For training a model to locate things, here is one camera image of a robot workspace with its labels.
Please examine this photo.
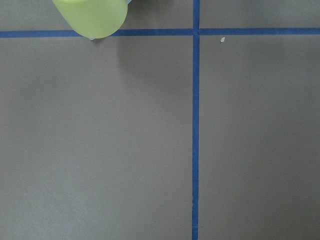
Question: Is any yellow plastic cup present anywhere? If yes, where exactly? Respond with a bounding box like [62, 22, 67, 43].
[53, 0, 129, 39]

